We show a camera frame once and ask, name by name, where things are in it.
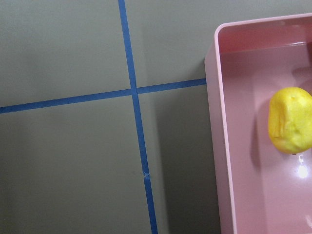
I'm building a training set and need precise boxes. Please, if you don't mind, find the yellow toy potato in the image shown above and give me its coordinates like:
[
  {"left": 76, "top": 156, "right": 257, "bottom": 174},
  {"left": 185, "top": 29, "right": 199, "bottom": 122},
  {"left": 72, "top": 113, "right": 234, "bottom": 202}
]
[{"left": 268, "top": 87, "right": 312, "bottom": 155}]

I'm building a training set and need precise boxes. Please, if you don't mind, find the pink plastic bin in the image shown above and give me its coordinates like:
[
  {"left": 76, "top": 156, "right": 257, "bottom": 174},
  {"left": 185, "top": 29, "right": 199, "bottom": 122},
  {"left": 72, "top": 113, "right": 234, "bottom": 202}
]
[{"left": 205, "top": 13, "right": 312, "bottom": 234}]

